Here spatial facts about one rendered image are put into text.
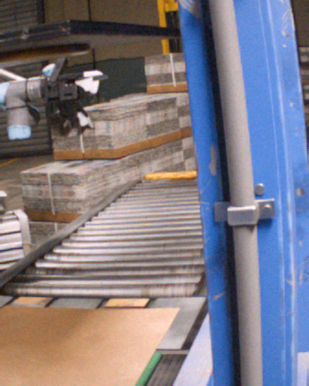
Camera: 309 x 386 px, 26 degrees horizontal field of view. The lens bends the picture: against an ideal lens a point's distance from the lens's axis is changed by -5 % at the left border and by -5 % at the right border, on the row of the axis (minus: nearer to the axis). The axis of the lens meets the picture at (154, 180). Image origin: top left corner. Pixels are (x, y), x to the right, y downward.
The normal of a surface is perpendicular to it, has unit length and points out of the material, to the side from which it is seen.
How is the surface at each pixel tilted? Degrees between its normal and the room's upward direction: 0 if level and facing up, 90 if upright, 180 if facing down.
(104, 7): 90
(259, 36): 90
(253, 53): 90
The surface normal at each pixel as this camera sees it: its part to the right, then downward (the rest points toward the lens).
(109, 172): 0.84, 0.01
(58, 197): -0.55, 0.21
